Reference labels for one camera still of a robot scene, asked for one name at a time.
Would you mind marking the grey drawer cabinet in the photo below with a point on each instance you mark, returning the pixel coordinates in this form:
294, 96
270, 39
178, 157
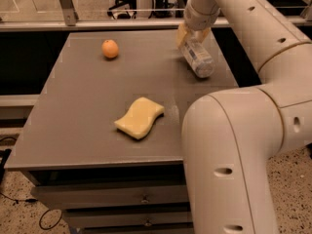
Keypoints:
70, 136

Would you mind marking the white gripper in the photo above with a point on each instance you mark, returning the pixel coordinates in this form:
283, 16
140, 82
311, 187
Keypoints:
201, 19

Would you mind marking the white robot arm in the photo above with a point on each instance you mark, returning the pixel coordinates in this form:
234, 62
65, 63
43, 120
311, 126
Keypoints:
228, 136

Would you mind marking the orange fruit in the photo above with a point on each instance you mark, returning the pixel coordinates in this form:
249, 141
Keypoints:
110, 49

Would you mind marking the clear plastic water bottle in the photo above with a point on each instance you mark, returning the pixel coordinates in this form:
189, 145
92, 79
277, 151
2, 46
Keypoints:
198, 57

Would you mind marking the grey metal railing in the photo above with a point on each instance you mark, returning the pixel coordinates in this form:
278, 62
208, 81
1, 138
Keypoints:
84, 15

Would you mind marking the lower grey drawer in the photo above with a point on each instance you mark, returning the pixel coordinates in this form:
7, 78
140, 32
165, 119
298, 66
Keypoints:
136, 217

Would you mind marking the upper grey drawer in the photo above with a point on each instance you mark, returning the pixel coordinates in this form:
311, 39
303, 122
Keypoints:
111, 194

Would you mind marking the yellow wavy sponge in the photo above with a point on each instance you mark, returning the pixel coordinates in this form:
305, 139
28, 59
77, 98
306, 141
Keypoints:
138, 120

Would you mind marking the grey drawer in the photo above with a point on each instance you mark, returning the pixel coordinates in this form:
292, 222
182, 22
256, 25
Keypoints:
111, 194
136, 217

